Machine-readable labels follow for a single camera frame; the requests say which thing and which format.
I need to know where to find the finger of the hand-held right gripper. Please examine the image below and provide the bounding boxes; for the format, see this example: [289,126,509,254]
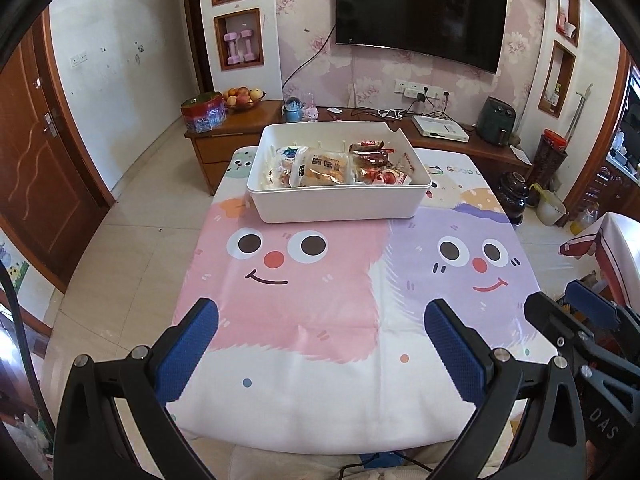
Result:
[565,280,640,346]
[523,292,598,376]

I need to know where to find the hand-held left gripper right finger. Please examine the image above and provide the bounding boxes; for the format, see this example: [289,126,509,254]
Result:
[424,298,587,480]

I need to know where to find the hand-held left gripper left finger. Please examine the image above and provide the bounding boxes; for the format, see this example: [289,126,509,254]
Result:
[54,297,219,480]

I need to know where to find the large pale rice cracker packet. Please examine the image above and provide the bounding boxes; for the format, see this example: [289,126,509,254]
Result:
[261,162,293,191]

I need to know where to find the white plastic storage box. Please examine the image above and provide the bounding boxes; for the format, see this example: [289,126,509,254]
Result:
[246,121,433,224]

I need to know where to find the small red-brown snack packet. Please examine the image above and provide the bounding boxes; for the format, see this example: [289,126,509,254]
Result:
[352,152,395,171]

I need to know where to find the brown cake clear packet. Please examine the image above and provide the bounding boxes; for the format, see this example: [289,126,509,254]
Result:
[290,147,356,188]

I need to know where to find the chair with white cover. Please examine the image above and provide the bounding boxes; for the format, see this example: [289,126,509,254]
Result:
[559,211,640,311]

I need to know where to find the yellow bottle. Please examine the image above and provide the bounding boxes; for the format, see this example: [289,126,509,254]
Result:
[570,202,600,235]

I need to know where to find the white bucket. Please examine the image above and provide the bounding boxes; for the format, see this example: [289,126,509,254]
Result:
[536,195,568,227]

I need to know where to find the dark ceramic jar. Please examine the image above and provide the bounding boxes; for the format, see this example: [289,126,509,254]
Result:
[500,171,530,226]

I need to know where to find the cartoon printed tablecloth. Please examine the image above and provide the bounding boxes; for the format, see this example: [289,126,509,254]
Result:
[165,145,543,448]

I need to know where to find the wooden kitchen cabinet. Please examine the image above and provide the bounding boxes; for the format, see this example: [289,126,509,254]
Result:
[565,42,640,216]

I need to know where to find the blue power strip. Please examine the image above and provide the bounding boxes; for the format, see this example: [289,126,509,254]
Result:
[362,452,401,471]

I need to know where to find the dark basket with red lid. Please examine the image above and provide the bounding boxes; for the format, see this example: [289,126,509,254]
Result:
[530,128,568,188]

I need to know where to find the dark green air fryer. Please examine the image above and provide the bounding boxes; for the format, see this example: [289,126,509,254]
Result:
[476,96,516,147]

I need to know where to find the wooden television cabinet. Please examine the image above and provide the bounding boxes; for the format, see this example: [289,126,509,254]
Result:
[185,100,533,196]

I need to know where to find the white set-top box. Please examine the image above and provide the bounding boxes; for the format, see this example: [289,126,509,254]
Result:
[411,115,470,142]

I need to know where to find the brown wooden door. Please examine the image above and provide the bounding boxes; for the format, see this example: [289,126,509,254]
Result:
[0,7,111,293]

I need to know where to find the round red blue tin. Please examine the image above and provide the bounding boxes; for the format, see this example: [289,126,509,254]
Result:
[181,91,227,134]

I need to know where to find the bowl of fruit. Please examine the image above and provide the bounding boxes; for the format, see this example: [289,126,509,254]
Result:
[221,86,266,111]

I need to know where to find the thick black cable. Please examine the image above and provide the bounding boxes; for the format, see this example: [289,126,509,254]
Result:
[0,260,56,431]

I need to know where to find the white mop handle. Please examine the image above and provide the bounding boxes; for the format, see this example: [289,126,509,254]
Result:
[564,85,593,141]

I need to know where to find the colourful wall sticker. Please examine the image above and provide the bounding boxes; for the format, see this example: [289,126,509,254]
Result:
[0,245,31,291]

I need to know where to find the white wall socket strip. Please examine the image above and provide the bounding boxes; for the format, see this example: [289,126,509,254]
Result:
[392,78,451,101]

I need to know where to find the black television cable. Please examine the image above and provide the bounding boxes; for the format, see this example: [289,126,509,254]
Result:
[281,22,337,101]

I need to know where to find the black wall television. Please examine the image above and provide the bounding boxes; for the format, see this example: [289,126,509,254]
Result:
[334,0,508,75]

